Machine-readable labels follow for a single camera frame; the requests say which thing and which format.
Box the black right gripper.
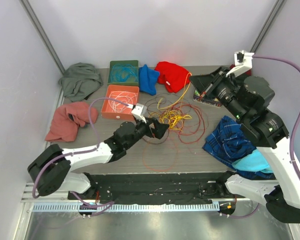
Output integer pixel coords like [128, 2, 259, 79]
[189, 65, 248, 122]

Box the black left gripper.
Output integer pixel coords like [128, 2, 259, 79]
[124, 115, 169, 149]

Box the white wire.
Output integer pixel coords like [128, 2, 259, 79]
[107, 91, 138, 113]
[109, 92, 137, 111]

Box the blue wire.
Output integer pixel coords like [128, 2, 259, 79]
[109, 62, 140, 83]

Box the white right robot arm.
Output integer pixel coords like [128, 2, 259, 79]
[189, 67, 300, 224]

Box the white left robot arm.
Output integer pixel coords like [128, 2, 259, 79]
[27, 117, 169, 200]

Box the gold tin box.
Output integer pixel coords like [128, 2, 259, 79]
[193, 89, 222, 108]

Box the dark red cloth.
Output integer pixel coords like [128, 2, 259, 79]
[229, 64, 252, 76]

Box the orange plastic tray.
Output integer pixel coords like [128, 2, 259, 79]
[101, 84, 140, 121]

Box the royal blue cloth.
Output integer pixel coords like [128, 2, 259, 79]
[138, 64, 160, 96]

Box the blue plaid cloth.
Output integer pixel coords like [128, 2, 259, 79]
[202, 115, 275, 180]

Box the green plastic tray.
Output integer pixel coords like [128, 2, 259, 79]
[107, 60, 139, 87]

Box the salmon pink cloth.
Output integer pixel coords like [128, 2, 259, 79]
[45, 101, 90, 142]

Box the grey cloth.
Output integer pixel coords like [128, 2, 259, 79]
[58, 62, 104, 102]

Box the cyan cloth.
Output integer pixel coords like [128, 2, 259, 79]
[231, 149, 274, 174]

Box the brown wire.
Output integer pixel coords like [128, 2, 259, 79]
[141, 94, 191, 145]

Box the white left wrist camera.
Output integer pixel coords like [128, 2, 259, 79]
[131, 103, 147, 124]

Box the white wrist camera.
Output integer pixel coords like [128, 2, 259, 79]
[226, 50, 255, 77]
[131, 103, 147, 124]

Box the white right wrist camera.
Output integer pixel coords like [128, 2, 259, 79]
[226, 50, 255, 77]

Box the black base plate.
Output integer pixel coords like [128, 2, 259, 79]
[79, 172, 234, 205]

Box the white slotted cable duct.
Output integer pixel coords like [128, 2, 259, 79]
[32, 201, 220, 213]

